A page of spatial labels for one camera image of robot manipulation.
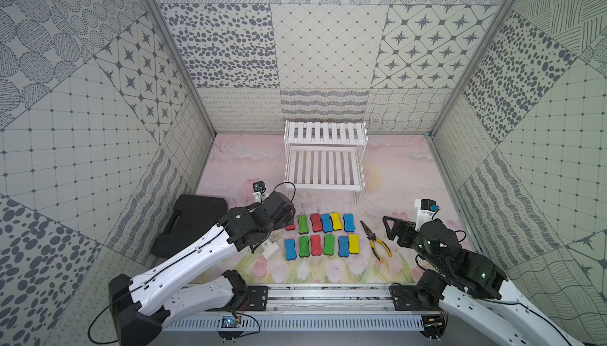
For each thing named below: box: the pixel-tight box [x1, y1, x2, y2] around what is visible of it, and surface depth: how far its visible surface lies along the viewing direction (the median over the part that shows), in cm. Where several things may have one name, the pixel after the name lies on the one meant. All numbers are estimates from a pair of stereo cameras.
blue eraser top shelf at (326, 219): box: [320, 213, 332, 233], surface depth 92 cm
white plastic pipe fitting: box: [261, 239, 281, 260], surface depth 83 cm
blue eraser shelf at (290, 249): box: [284, 238, 297, 261], surface depth 85 cm
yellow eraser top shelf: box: [330, 212, 344, 231], surface depth 92 cm
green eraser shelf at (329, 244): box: [322, 233, 336, 256], surface depth 88 cm
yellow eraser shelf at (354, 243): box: [348, 233, 360, 254], surface depth 86 cm
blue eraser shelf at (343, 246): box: [338, 235, 350, 258], surface depth 86 cm
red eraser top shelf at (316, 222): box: [309, 213, 324, 233], surface depth 92 cm
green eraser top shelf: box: [297, 214, 310, 235], surface depth 92 cm
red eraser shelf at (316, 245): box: [310, 234, 322, 256], surface depth 87 cm
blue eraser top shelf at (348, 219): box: [343, 213, 355, 233], surface depth 92 cm
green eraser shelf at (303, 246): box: [298, 236, 311, 257], surface depth 85 cm
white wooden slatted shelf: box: [282, 120, 369, 205], surface depth 91 cm
